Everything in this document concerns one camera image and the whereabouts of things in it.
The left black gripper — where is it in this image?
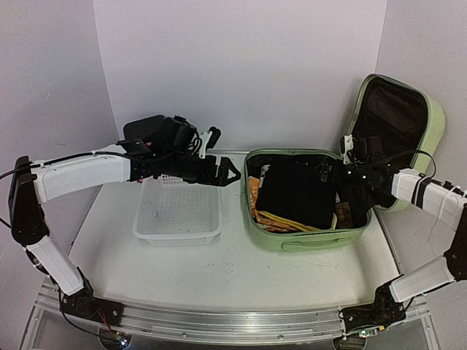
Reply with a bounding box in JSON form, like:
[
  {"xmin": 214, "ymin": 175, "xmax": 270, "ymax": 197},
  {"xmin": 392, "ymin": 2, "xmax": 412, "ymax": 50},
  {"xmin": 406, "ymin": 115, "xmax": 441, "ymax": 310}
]
[{"xmin": 163, "ymin": 149, "xmax": 242, "ymax": 187}]

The black item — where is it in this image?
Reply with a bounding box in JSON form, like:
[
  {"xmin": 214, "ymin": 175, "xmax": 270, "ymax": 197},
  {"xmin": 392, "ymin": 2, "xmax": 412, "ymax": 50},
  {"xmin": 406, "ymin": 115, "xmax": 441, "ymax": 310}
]
[{"xmin": 255, "ymin": 155, "xmax": 337, "ymax": 230}]

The green hard-shell suitcase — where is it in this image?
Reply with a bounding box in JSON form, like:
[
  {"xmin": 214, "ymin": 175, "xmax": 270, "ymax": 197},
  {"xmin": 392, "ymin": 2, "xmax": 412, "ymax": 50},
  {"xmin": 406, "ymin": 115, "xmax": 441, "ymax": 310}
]
[{"xmin": 244, "ymin": 74, "xmax": 445, "ymax": 252}]

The white perforated plastic basket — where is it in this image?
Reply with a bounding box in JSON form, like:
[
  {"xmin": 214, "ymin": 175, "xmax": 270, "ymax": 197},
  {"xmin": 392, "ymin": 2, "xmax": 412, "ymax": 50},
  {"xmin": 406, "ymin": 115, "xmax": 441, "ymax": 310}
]
[{"xmin": 132, "ymin": 175, "xmax": 223, "ymax": 247}]

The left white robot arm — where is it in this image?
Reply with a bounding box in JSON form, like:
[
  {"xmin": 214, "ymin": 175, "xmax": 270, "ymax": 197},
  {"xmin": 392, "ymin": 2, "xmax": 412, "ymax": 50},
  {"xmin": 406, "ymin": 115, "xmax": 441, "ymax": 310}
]
[{"xmin": 1, "ymin": 139, "xmax": 241, "ymax": 319}]

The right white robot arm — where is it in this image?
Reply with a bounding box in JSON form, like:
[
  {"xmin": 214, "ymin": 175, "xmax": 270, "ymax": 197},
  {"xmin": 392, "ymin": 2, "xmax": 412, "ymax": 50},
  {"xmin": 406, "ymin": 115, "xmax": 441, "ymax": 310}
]
[{"xmin": 318, "ymin": 160, "xmax": 466, "ymax": 323}]

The orange snack bag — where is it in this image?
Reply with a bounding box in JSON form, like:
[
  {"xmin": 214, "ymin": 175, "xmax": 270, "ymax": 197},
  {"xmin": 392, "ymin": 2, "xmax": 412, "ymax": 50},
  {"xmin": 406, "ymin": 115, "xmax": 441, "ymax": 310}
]
[{"xmin": 248, "ymin": 165, "xmax": 317, "ymax": 233}]

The black pink drawer organizer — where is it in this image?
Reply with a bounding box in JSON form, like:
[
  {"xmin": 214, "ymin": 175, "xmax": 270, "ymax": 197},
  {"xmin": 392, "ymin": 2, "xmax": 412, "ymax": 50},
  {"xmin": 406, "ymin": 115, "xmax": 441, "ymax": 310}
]
[{"xmin": 123, "ymin": 114, "xmax": 166, "ymax": 144}]

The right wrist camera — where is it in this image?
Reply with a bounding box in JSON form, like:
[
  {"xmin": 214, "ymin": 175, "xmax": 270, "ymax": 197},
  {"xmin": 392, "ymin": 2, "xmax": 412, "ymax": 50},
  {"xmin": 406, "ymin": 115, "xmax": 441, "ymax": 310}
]
[{"xmin": 339, "ymin": 134, "xmax": 383, "ymax": 165}]

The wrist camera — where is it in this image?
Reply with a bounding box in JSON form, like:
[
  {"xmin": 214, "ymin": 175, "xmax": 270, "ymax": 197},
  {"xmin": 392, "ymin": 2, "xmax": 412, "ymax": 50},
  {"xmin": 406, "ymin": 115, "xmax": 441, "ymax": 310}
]
[
  {"xmin": 143, "ymin": 115, "xmax": 221, "ymax": 159},
  {"xmin": 339, "ymin": 134, "xmax": 383, "ymax": 165}
]

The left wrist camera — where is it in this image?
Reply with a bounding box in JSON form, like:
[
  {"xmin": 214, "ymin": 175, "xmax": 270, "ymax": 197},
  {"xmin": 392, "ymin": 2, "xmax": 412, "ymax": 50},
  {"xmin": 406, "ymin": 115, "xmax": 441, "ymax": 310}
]
[{"xmin": 143, "ymin": 115, "xmax": 221, "ymax": 159}]

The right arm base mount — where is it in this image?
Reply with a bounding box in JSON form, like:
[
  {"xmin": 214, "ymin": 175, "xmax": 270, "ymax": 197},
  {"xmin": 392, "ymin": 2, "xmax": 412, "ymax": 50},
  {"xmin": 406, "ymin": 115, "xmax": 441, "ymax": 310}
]
[{"xmin": 339, "ymin": 288, "xmax": 406, "ymax": 334}]

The aluminium front rail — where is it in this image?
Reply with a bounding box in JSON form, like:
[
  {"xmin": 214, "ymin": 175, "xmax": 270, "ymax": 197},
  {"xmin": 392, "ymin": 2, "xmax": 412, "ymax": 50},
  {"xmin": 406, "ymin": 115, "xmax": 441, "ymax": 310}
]
[{"xmin": 32, "ymin": 302, "xmax": 431, "ymax": 342}]

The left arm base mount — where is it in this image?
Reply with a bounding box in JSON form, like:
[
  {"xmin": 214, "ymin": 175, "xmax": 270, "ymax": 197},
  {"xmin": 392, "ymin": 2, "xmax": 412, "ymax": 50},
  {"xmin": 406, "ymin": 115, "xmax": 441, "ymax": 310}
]
[{"xmin": 60, "ymin": 295, "xmax": 124, "ymax": 327}]

